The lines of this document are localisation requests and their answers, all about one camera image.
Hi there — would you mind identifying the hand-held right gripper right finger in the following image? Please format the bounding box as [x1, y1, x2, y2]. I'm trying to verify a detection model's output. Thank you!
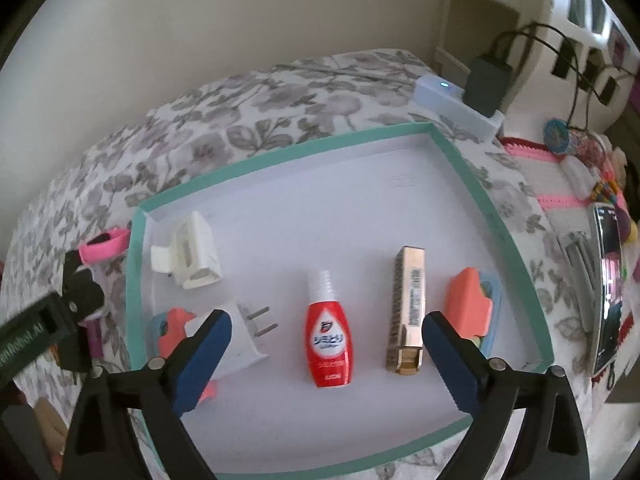
[421, 311, 591, 480]

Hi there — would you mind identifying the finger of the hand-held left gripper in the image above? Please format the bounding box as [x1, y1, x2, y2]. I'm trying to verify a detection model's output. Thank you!
[61, 250, 107, 332]

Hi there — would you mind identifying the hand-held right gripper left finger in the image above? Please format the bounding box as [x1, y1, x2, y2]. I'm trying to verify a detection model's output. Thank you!
[62, 309, 233, 480]

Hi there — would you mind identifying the coral and blue case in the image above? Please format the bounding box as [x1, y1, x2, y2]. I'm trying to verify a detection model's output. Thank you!
[150, 308, 219, 407]
[446, 267, 501, 362]

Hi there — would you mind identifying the white charger plug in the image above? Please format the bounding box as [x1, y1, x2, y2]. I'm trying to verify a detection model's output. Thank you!
[194, 297, 279, 382]

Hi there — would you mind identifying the pink smartwatch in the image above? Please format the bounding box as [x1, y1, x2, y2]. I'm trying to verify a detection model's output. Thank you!
[81, 227, 132, 264]

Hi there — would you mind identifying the white hair claw clip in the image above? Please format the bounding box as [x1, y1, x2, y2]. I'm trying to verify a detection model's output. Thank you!
[150, 211, 221, 290]

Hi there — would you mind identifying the red squeeze bottle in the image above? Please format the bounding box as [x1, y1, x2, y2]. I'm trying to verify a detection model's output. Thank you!
[305, 268, 360, 389]

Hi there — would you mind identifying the teal-rimmed white tray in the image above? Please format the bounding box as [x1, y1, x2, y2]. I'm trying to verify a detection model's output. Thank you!
[123, 122, 554, 477]

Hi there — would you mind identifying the silver hair clip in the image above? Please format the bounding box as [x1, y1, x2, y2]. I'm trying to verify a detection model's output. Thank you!
[559, 230, 599, 332]

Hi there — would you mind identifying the silver phone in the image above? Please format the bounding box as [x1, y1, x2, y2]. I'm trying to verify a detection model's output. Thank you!
[590, 203, 627, 377]

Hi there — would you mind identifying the pink crochet mat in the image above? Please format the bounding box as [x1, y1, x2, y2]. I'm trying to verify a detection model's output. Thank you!
[500, 136, 623, 211]

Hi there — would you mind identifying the small white bottle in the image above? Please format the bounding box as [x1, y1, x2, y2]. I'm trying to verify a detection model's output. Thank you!
[564, 156, 597, 197]

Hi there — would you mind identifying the colourful round tube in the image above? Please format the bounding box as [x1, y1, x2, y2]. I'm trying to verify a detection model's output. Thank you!
[543, 118, 607, 159]

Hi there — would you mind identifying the white power strip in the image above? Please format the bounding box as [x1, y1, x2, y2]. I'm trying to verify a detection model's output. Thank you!
[413, 74, 505, 142]

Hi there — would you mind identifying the black power adapter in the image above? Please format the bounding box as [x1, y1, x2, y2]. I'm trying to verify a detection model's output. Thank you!
[463, 55, 514, 116]

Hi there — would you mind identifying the floral blanket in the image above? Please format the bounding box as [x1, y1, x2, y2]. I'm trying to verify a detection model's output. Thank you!
[0, 49, 598, 480]

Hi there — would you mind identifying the colourful bead string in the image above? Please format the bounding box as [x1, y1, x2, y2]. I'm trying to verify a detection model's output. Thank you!
[590, 177, 627, 207]

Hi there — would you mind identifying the black cable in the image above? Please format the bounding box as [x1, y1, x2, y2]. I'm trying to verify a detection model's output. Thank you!
[491, 21, 608, 128]

